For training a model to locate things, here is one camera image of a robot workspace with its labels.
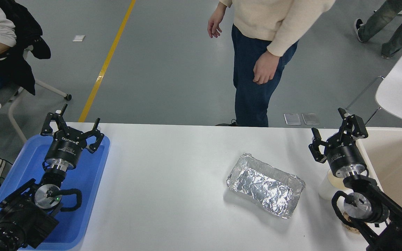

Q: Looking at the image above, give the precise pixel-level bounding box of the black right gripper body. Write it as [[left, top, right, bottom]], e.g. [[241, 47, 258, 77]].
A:
[[326, 138, 367, 175]]

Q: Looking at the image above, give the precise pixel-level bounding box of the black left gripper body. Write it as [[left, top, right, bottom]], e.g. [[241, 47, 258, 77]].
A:
[[45, 131, 87, 165]]

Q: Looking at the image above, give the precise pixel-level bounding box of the white paper cup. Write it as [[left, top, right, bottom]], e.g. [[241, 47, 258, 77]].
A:
[[318, 170, 349, 201]]

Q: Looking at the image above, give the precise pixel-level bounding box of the person's hand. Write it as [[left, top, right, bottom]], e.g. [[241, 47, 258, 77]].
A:
[[253, 51, 281, 85], [207, 3, 227, 39]]

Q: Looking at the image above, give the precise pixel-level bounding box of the silver floor plate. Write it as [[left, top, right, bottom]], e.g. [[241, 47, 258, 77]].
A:
[[301, 113, 320, 125], [284, 113, 302, 125]]

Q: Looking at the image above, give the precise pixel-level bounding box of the blue plastic tray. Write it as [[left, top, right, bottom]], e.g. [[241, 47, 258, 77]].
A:
[[0, 134, 111, 251]]

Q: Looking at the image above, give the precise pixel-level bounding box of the large pale bin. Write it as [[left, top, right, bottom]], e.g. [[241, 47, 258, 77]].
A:
[[356, 127, 402, 225]]

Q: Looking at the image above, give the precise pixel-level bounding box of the grey chair with white legs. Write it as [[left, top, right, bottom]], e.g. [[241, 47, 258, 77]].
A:
[[0, 45, 72, 143]]

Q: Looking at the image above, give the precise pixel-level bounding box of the silver foil tray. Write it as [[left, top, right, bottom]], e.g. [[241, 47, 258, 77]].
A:
[[226, 153, 306, 219]]

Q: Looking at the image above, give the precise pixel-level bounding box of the black jacket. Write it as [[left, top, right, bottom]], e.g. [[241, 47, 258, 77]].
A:
[[0, 0, 52, 96]]

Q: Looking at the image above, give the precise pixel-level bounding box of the crumpled tan paper ball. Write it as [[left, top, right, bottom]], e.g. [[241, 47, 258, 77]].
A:
[[342, 222, 358, 235]]

